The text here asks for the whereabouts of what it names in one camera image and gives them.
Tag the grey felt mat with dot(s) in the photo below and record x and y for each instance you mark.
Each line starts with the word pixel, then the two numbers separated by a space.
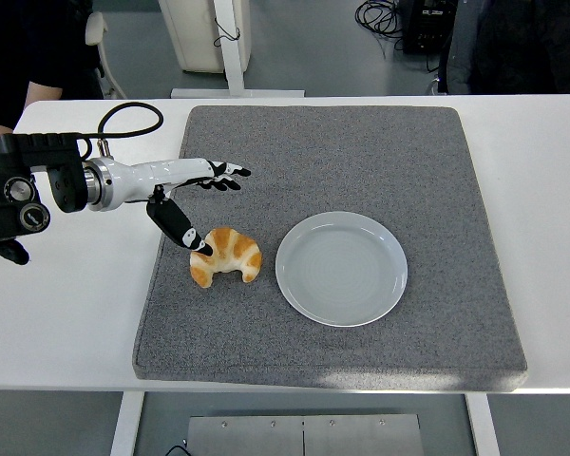
pixel 323 161

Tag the person in dark clothes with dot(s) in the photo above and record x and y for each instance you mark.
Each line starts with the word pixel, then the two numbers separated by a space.
pixel 518 47

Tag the grey metal plate with screws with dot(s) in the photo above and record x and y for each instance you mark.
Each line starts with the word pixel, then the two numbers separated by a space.
pixel 266 437

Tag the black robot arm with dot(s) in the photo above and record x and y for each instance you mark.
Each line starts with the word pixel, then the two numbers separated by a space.
pixel 52 147

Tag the grey round plate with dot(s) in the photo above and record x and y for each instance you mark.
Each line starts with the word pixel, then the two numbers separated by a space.
pixel 341 271

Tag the golden croissant bread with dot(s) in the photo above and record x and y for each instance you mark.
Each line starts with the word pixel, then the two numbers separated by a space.
pixel 237 252

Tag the person in black top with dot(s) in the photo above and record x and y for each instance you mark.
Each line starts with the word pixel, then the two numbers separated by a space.
pixel 28 43

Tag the white cabinet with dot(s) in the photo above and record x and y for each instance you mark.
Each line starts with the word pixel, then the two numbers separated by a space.
pixel 190 33

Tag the person's forearm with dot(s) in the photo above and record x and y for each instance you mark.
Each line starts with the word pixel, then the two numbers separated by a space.
pixel 43 91

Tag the white chair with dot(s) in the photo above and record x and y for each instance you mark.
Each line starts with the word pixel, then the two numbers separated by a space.
pixel 97 24

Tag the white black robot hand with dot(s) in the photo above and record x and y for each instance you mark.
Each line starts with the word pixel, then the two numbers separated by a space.
pixel 142 178

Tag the black electronics box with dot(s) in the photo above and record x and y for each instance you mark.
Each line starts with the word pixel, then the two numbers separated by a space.
pixel 427 28

